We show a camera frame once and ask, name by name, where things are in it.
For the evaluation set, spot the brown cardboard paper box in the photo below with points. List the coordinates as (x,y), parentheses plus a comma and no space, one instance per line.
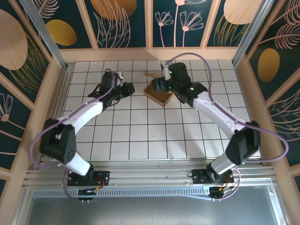
(161,97)

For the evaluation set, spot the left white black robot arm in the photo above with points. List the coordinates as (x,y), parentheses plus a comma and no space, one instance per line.
(82,117)

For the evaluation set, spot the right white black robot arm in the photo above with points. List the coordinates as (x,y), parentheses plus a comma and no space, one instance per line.
(218,110)

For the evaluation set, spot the grey metal sheet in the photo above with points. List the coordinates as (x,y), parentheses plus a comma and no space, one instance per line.
(150,211)

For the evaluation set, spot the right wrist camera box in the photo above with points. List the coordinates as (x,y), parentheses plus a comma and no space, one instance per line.
(167,74)

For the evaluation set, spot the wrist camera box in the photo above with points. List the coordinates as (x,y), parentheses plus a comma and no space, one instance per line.
(120,75)
(167,74)

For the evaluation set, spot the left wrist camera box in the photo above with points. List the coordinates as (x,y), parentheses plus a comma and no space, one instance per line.
(120,75)

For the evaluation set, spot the aluminium side rail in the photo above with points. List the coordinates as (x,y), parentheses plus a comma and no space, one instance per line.
(66,77)

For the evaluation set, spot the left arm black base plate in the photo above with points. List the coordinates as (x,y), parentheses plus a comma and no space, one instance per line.
(104,174)

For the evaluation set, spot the aluminium corner post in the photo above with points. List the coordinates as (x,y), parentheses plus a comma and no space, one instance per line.
(252,35)
(47,37)

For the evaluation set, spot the aluminium mounting rail frame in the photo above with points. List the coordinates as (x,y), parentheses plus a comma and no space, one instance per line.
(152,174)

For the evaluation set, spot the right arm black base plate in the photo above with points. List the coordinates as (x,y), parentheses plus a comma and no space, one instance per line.
(198,175)

